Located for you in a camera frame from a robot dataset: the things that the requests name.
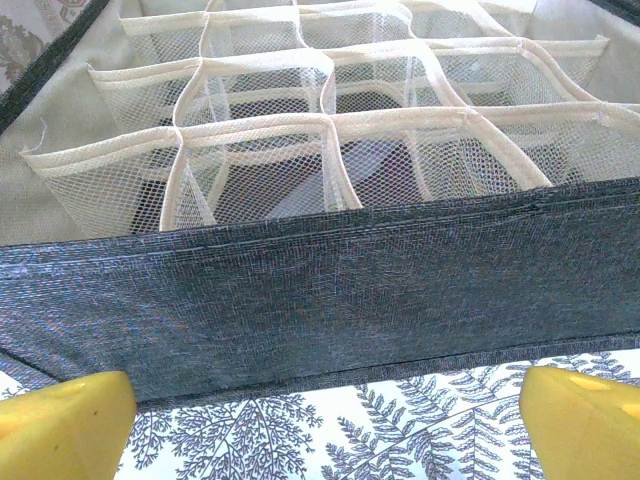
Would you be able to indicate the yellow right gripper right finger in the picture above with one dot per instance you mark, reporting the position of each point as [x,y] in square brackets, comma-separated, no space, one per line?
[585,430]

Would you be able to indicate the grey fabric organizer box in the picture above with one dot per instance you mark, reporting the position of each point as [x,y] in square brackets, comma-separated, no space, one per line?
[320,290]

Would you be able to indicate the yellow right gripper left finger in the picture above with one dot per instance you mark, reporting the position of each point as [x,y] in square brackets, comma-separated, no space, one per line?
[60,430]

